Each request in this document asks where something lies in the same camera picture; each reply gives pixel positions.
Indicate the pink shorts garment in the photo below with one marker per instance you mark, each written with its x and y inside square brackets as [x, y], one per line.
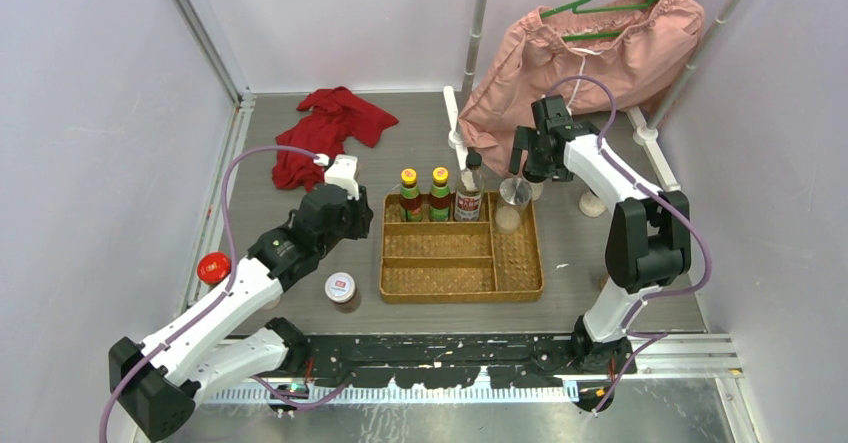
[627, 54]

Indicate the clear jar silver lid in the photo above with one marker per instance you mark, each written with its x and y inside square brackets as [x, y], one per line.
[514, 195]

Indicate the red cap bottle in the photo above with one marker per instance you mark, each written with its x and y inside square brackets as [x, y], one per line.
[214, 268]

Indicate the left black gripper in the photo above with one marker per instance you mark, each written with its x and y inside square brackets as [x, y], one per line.
[362, 216]

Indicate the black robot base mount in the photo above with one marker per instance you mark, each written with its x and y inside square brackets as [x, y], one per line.
[442, 362]

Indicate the black cap sesame shaker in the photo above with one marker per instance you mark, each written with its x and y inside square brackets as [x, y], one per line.
[536, 190]

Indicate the white lid sauce jar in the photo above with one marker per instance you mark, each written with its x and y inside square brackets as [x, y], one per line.
[340, 288]

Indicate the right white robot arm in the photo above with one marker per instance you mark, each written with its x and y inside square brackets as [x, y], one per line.
[648, 244]

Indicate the yellow cap chili sauce bottle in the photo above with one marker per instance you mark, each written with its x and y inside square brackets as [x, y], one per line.
[410, 196]

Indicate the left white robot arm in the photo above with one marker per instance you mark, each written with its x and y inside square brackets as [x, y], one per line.
[160, 380]

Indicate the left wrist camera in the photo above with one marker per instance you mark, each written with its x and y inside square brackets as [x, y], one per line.
[340, 171]

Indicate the woven bamboo divided tray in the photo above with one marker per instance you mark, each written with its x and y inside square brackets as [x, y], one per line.
[459, 262]

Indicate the red cloth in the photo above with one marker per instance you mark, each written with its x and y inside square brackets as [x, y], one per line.
[332, 116]

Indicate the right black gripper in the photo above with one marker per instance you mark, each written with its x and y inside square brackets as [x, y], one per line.
[522, 143]

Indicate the tall soy sauce bottle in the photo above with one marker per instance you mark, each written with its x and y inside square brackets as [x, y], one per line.
[469, 189]

